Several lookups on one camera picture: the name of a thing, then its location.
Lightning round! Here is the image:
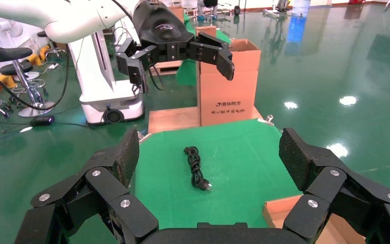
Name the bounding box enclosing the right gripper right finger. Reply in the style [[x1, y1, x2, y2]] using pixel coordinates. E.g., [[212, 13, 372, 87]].
[[278, 128, 390, 244]]

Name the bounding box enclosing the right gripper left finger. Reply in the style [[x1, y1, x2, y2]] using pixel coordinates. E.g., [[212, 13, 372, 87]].
[[15, 128, 159, 244]]

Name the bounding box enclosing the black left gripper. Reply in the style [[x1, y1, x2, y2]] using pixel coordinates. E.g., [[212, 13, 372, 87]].
[[115, 0, 235, 85]]

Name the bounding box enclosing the black power cord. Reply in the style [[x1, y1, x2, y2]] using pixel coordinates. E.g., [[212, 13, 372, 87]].
[[183, 145, 213, 192]]

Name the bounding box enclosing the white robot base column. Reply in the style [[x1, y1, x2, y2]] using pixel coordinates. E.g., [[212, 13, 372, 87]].
[[68, 29, 145, 126]]

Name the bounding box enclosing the small plain cardboard box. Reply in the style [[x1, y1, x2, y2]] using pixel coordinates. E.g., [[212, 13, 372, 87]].
[[194, 26, 217, 38], [167, 6, 185, 23]]

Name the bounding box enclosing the tall printed cardboard box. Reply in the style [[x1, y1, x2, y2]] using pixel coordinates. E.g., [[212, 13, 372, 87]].
[[196, 38, 262, 127]]

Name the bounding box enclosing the flat open cardboard box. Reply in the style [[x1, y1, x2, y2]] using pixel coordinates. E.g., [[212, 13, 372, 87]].
[[263, 194, 367, 244]]

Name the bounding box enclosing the green cloth on distant table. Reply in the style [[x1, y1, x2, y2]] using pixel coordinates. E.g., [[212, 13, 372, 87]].
[[176, 13, 233, 87]]

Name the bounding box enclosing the metal binder clip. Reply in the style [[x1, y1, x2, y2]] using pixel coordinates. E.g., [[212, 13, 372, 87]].
[[257, 114, 275, 127], [137, 130, 152, 145]]

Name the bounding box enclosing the black power adapter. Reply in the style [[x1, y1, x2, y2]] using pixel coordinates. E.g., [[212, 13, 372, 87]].
[[30, 115, 55, 128]]

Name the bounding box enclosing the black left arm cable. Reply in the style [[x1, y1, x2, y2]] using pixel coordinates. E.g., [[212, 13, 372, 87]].
[[0, 0, 166, 112]]

